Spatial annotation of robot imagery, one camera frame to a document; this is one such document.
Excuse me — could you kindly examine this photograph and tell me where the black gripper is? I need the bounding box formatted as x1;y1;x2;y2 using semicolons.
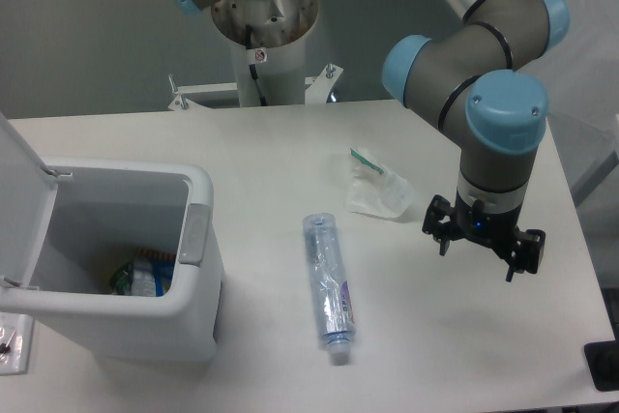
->
422;194;545;282

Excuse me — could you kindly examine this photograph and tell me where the clear plastic wrapper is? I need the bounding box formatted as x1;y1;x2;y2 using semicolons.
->
345;147;416;220

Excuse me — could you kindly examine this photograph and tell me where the crushed clear plastic bottle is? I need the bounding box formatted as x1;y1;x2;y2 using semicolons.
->
302;213;356;366

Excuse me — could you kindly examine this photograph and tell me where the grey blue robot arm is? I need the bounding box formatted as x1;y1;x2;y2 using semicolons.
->
175;0;570;275

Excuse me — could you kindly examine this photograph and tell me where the colourful trash inside can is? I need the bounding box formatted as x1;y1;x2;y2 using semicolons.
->
108;247;176;297

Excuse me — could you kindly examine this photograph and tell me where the white trash can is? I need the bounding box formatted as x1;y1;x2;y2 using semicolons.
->
1;157;223;362

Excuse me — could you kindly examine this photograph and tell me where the white trash can lid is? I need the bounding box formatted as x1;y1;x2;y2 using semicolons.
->
1;118;58;287

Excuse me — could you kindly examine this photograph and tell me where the black device at edge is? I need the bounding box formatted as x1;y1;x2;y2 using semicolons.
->
584;340;618;392

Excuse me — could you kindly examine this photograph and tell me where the grey covered side table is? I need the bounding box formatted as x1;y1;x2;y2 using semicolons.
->
525;0;618;212

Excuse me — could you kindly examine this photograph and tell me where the white pedestal base bracket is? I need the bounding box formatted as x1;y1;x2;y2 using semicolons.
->
167;63;343;111

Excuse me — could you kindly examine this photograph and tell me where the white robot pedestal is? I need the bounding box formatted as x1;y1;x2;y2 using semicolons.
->
211;0;318;90

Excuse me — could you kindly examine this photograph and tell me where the black pedestal cable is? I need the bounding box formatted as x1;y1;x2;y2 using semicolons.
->
244;23;269;107

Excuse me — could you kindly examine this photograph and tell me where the white wall plate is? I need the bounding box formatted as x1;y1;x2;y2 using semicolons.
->
1;312;34;376

